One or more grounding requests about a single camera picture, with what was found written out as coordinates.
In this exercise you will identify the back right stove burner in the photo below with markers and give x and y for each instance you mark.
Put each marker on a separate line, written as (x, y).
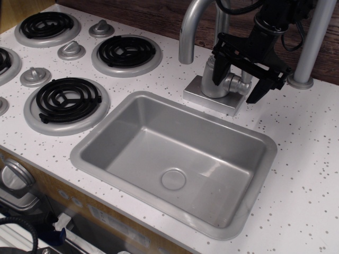
(126, 56)

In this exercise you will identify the front right stove burner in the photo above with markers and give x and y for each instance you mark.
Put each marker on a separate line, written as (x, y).
(66, 106)

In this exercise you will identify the grey stove knob middle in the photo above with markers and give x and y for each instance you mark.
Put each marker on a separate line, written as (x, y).
(71, 51)

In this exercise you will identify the silver toy faucet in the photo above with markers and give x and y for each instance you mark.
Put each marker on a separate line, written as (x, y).
(199, 94)

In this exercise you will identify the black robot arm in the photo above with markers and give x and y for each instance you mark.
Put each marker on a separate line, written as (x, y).
(276, 15)

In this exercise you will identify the silver faucet lever handle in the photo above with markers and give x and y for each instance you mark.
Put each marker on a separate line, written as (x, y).
(238, 84)

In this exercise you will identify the grey stove knob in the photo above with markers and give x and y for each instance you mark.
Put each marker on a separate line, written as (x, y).
(35, 77)
(101, 30)
(71, 51)

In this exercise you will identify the silver oven dial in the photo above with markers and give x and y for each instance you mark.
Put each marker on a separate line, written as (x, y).
(16, 179)

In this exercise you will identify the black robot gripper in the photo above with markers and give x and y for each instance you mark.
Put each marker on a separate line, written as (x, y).
(254, 55)

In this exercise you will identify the left edge stove burner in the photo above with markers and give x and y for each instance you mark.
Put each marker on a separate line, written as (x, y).
(11, 65)

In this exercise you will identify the back left stove burner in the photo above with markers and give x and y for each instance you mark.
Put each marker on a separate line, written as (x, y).
(47, 29)

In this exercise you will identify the grey stove knob edge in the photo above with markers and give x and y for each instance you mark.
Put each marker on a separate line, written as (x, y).
(4, 105)

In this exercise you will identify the grey stove knob lower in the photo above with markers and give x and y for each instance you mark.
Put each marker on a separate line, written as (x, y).
(35, 77)

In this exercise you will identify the grey toy sink basin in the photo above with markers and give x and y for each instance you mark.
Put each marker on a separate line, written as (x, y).
(203, 171)

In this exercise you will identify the grey support pole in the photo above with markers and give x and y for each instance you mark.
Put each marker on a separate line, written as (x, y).
(301, 78)

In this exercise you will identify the grey stove knob top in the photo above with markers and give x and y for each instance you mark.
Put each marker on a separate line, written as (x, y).
(101, 30)

